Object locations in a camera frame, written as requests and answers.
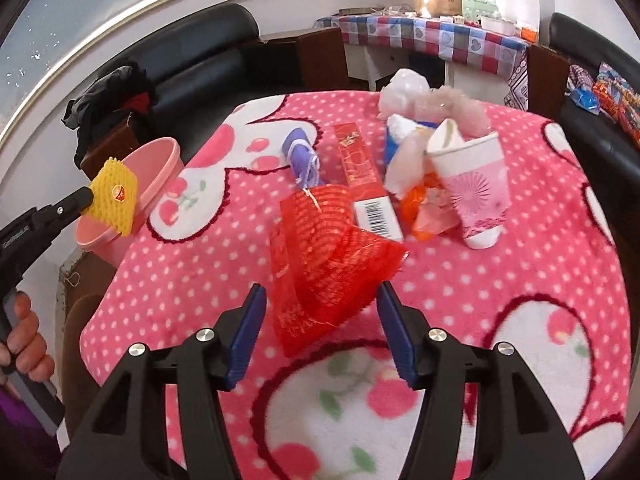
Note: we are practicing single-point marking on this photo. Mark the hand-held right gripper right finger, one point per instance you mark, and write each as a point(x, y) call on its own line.
point(395, 330)

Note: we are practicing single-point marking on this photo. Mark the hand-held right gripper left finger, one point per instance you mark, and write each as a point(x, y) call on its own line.
point(247, 340)

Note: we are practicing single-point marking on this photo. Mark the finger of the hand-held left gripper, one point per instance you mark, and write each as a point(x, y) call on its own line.
point(65, 207)

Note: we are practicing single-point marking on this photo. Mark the yellow foam fruit net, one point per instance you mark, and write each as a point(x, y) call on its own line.
point(112, 195)

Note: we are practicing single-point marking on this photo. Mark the pink plastic bin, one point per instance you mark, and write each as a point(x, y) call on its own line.
point(150, 160)

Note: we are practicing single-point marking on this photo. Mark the red mesh bag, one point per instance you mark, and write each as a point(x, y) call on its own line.
point(320, 260)

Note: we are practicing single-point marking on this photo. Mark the pink patterned paper cup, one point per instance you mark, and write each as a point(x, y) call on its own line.
point(475, 195)

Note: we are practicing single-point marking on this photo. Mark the person's left forearm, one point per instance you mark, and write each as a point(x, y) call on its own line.
point(7, 407)

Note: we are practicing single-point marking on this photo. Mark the person's left hand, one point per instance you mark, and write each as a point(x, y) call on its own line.
point(30, 350)

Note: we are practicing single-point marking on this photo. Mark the pink dotted cherry blanket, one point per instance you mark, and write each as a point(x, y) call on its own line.
point(200, 270)

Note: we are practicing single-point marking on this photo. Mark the dark clothes pile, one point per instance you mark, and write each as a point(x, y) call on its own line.
point(110, 90)

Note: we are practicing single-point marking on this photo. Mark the orange plastic wrapper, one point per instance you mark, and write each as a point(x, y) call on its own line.
point(412, 200)

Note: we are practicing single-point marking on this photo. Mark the long red carton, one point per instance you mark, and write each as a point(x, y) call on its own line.
point(357, 165)

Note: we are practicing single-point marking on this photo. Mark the translucent pink plastic film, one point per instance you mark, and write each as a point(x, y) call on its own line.
point(407, 160)

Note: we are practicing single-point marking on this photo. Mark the blue tissue pack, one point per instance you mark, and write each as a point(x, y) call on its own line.
point(389, 147)

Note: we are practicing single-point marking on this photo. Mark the small purple wrapper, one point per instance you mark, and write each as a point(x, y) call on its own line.
point(300, 150)

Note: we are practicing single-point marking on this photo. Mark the large window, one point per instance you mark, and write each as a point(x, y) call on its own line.
point(100, 10)

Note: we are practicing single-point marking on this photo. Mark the long black leather sofa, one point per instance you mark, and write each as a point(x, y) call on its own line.
point(210, 50)

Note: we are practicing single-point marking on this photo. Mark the crumpled clear pink bag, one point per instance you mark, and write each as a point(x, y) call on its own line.
point(460, 107)

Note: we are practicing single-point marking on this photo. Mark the white plastic bag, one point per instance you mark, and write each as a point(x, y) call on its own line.
point(405, 87)

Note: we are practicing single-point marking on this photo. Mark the white desk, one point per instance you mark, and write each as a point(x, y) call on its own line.
point(375, 65)

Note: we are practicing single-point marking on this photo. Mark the hanging patterned cloth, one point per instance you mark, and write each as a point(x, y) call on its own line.
point(517, 85)

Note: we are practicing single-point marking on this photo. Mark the brown wooden corner cabinet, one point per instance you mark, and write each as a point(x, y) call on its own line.
point(322, 60)

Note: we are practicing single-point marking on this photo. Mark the brown wooden end table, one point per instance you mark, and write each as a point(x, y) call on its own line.
point(547, 80)

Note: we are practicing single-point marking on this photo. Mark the blue snack packet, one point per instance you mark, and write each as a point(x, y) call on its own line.
point(586, 100)

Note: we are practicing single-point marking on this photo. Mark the checkered cloth side table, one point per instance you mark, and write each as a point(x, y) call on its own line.
point(400, 30)

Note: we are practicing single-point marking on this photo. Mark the white container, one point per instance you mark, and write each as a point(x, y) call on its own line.
point(497, 25)

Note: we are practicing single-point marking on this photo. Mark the colourful printed bag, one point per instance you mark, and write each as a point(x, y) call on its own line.
point(617, 97)

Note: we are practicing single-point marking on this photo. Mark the small orange box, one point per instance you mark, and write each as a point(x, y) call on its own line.
point(528, 34)

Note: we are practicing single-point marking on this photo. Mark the pale green box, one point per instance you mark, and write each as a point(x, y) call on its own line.
point(477, 7)

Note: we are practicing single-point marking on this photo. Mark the black leather armchair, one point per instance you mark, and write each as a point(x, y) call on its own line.
point(575, 35)

